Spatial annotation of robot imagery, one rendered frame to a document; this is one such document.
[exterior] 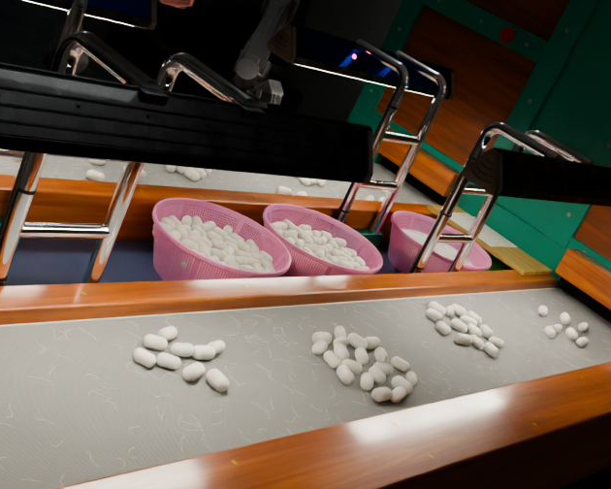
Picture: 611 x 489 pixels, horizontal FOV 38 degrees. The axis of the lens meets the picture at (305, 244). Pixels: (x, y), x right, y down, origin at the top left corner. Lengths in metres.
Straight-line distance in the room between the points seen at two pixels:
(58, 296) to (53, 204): 0.34
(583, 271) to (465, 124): 0.55
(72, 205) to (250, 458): 0.66
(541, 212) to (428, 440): 1.20
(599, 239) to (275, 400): 1.26
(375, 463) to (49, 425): 0.41
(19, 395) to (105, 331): 0.21
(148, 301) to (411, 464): 0.43
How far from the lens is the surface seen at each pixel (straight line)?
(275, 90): 2.21
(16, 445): 1.01
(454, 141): 2.54
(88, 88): 0.93
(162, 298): 1.32
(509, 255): 2.28
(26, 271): 1.46
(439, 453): 1.28
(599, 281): 2.24
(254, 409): 1.21
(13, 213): 1.18
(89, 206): 1.59
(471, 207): 2.48
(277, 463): 1.09
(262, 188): 2.02
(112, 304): 1.26
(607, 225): 2.31
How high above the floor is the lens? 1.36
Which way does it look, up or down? 20 degrees down
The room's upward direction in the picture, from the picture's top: 25 degrees clockwise
